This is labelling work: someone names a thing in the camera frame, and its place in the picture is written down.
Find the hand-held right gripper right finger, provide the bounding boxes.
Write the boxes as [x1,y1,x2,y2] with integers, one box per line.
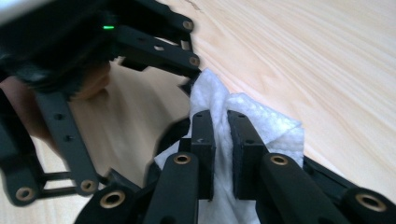
[227,110,269,200]

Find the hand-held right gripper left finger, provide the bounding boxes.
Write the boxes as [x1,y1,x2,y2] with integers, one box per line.
[178,109,217,201]

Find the white wet wipe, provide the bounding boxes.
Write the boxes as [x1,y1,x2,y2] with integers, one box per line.
[153,68,305,224]

